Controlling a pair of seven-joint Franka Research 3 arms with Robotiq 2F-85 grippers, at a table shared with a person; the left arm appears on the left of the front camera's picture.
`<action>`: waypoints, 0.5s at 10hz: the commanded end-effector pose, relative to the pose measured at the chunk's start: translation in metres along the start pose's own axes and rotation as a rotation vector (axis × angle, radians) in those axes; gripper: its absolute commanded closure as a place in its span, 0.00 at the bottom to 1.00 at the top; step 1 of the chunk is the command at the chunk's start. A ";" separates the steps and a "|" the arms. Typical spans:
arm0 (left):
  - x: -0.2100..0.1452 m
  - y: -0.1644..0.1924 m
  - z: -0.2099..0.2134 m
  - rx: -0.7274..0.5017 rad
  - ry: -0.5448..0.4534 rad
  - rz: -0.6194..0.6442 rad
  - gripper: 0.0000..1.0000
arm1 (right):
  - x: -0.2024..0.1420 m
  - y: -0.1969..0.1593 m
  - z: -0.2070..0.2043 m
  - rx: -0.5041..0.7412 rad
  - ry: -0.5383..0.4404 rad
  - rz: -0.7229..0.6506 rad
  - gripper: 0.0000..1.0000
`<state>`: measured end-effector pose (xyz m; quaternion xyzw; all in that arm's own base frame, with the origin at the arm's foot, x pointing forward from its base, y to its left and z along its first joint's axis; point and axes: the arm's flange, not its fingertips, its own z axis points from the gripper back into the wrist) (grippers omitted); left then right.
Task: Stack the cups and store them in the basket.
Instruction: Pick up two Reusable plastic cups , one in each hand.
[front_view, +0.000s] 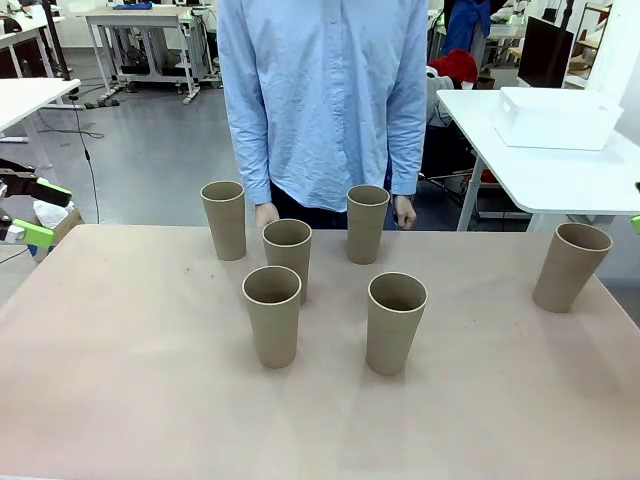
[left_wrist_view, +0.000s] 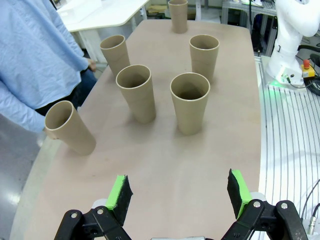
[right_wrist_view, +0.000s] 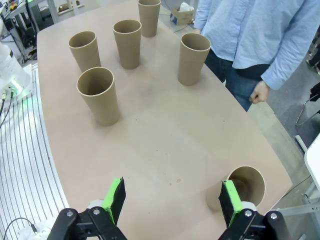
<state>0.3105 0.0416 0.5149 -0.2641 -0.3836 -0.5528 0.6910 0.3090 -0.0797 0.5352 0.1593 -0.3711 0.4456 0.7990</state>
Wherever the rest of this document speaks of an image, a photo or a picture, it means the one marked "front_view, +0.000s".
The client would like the tall beige paper cup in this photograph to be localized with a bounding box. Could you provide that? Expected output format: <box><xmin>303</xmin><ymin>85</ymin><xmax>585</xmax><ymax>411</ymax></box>
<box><xmin>365</xmin><ymin>272</ymin><xmax>429</xmax><ymax>377</ymax></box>
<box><xmin>531</xmin><ymin>222</ymin><xmax>614</xmax><ymax>314</ymax></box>
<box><xmin>241</xmin><ymin>265</ymin><xmax>303</xmax><ymax>370</ymax></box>
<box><xmin>261</xmin><ymin>218</ymin><xmax>313</xmax><ymax>306</ymax></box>
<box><xmin>346</xmin><ymin>184</ymin><xmax>391</xmax><ymax>265</ymax></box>
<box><xmin>200</xmin><ymin>180</ymin><xmax>247</xmax><ymax>262</ymax></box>

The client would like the white plastic basket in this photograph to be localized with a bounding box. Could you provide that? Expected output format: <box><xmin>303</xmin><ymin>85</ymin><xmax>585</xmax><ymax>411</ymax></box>
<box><xmin>492</xmin><ymin>86</ymin><xmax>625</xmax><ymax>151</ymax></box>

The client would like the person's right forearm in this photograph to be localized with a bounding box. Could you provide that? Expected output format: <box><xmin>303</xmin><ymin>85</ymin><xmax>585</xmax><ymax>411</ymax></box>
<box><xmin>227</xmin><ymin>117</ymin><xmax>274</xmax><ymax>206</ymax></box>

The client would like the person's left forearm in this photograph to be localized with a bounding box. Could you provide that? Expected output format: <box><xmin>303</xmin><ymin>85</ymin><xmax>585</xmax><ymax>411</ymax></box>
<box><xmin>388</xmin><ymin>117</ymin><xmax>427</xmax><ymax>197</ymax></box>

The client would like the person's right hand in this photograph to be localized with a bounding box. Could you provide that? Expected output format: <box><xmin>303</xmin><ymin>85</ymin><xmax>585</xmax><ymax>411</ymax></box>
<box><xmin>255</xmin><ymin>201</ymin><xmax>280</xmax><ymax>231</ymax></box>

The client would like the person's left hand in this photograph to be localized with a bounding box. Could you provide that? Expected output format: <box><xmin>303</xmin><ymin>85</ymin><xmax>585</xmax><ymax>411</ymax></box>
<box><xmin>392</xmin><ymin>194</ymin><xmax>418</xmax><ymax>231</ymax></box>

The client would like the white crumpled tissue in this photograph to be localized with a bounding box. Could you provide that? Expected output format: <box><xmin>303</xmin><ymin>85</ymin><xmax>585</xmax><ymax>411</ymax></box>
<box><xmin>32</xmin><ymin>198</ymin><xmax>76</xmax><ymax>230</ymax></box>

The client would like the brown cardboard box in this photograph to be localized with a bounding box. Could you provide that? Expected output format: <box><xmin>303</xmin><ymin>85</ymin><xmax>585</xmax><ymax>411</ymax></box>
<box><xmin>22</xmin><ymin>197</ymin><xmax>85</xmax><ymax>264</ymax></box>

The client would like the large white side table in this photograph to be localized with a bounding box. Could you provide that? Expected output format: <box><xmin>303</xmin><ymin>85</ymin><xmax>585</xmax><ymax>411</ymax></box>
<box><xmin>435</xmin><ymin>88</ymin><xmax>640</xmax><ymax>234</ymax></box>

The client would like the small white table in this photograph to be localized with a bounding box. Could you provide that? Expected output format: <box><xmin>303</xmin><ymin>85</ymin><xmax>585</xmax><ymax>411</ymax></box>
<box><xmin>0</xmin><ymin>78</ymin><xmax>82</xmax><ymax>171</ymax></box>

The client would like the shelf with wooden items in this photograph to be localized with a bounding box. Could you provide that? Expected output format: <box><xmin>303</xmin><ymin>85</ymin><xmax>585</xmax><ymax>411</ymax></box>
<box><xmin>563</xmin><ymin>2</ymin><xmax>614</xmax><ymax>91</ymax></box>

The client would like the black vertical pole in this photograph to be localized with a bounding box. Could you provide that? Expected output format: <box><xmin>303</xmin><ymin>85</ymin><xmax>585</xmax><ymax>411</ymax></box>
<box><xmin>42</xmin><ymin>0</ymin><xmax>72</xmax><ymax>81</ymax></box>

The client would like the white background desk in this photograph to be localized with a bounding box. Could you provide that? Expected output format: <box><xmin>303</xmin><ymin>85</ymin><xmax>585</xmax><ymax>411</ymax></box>
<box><xmin>0</xmin><ymin>4</ymin><xmax>66</xmax><ymax>80</ymax></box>

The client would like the black monitor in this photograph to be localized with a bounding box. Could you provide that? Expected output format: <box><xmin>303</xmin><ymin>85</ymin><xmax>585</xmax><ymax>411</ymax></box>
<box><xmin>517</xmin><ymin>15</ymin><xmax>575</xmax><ymax>90</ymax></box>

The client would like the equipment under grey desk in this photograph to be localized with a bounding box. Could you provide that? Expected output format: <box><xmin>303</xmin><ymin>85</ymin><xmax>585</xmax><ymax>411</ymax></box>
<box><xmin>112</xmin><ymin>27</ymin><xmax>176</xmax><ymax>76</ymax></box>

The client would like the grey garment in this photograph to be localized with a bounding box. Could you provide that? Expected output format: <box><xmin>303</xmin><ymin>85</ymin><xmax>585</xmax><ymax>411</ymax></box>
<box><xmin>424</xmin><ymin>69</ymin><xmax>454</xmax><ymax>131</ymax></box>

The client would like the red plush hat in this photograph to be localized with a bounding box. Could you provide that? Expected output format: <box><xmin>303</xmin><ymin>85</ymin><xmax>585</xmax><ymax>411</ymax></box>
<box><xmin>428</xmin><ymin>48</ymin><xmax>479</xmax><ymax>91</ymax></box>

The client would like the blue jacket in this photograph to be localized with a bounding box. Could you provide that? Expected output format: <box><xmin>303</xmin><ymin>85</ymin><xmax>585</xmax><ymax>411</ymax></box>
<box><xmin>439</xmin><ymin>0</ymin><xmax>494</xmax><ymax>61</ymax></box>

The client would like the person in light blue shirt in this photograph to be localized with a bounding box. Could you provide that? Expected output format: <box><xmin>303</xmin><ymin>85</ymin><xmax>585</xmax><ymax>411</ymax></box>
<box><xmin>217</xmin><ymin>0</ymin><xmax>431</xmax><ymax>231</ymax></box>

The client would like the thin black floor cable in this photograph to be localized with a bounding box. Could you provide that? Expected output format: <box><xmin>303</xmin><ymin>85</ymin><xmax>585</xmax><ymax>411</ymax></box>
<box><xmin>37</xmin><ymin>94</ymin><xmax>104</xmax><ymax>225</ymax></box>

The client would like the grey metal-frame desk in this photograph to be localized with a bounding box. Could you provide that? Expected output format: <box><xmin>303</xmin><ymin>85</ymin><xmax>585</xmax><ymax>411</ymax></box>
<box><xmin>84</xmin><ymin>5</ymin><xmax>201</xmax><ymax>105</ymax></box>

